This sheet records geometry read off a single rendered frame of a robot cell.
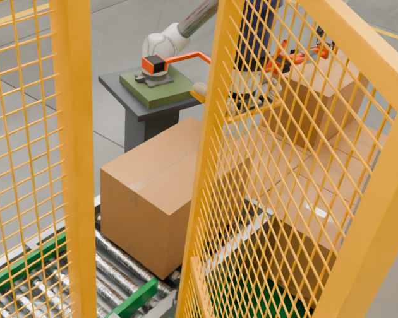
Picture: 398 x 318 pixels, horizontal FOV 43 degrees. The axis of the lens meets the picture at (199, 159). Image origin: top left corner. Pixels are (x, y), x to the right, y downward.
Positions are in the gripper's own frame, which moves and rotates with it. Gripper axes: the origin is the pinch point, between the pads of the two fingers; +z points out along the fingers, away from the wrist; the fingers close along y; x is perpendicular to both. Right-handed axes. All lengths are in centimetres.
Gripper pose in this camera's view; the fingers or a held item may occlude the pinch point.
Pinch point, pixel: (324, 49)
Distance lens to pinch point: 279.7
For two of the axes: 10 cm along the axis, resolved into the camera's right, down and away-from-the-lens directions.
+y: 6.0, 5.5, -5.9
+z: -1.1, 7.8, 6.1
